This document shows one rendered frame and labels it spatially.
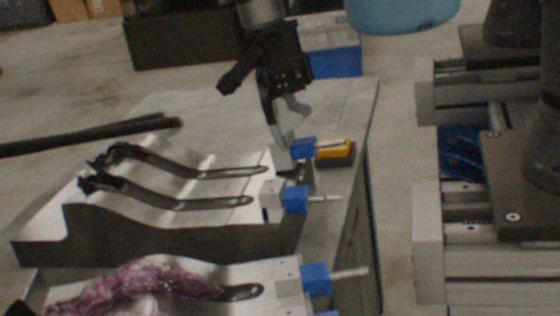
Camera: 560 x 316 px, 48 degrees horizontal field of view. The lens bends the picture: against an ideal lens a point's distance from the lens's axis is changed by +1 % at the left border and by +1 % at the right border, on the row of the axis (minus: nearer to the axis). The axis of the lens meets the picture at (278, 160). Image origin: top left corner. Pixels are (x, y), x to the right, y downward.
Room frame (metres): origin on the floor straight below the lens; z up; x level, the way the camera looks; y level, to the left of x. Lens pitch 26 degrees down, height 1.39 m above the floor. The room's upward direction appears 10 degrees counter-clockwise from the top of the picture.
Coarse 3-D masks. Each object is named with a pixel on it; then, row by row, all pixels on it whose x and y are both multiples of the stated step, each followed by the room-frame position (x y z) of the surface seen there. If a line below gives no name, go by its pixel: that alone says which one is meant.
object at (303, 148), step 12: (276, 144) 0.98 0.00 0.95; (288, 144) 0.98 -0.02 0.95; (300, 144) 0.97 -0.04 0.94; (312, 144) 0.97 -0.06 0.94; (324, 144) 0.97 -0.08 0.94; (336, 144) 0.97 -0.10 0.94; (276, 156) 0.98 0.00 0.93; (288, 156) 0.97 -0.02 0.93; (300, 156) 0.97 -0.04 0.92; (312, 156) 0.96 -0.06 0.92; (276, 168) 0.98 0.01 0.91; (288, 168) 0.97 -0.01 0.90
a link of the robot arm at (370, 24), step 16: (352, 0) 0.39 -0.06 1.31; (368, 0) 0.38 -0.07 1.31; (384, 0) 0.37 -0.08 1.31; (400, 0) 0.37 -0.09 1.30; (416, 0) 0.37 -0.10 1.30; (432, 0) 0.37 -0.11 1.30; (448, 0) 0.37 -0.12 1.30; (352, 16) 0.39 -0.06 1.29; (368, 16) 0.38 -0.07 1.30; (384, 16) 0.37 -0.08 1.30; (400, 16) 0.37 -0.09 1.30; (416, 16) 0.37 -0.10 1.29; (432, 16) 0.37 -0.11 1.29; (448, 16) 0.38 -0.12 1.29; (368, 32) 0.38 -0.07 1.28; (384, 32) 0.38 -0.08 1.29; (400, 32) 0.37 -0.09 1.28; (416, 32) 0.38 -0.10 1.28
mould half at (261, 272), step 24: (168, 264) 0.76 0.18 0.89; (192, 264) 0.77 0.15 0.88; (240, 264) 0.78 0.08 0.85; (264, 264) 0.77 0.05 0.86; (0, 288) 0.75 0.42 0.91; (24, 288) 0.74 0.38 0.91; (48, 288) 0.78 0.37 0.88; (72, 288) 0.77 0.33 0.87; (264, 288) 0.72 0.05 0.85; (0, 312) 0.69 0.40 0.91; (192, 312) 0.66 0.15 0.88; (216, 312) 0.67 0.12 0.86; (240, 312) 0.67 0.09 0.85; (264, 312) 0.66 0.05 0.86; (312, 312) 0.65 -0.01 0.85
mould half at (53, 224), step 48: (144, 144) 1.12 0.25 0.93; (96, 192) 0.95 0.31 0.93; (192, 192) 0.99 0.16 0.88; (240, 192) 0.95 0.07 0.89; (48, 240) 0.95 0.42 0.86; (96, 240) 0.92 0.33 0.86; (144, 240) 0.89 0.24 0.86; (192, 240) 0.87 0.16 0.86; (240, 240) 0.84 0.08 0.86; (288, 240) 0.85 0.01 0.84
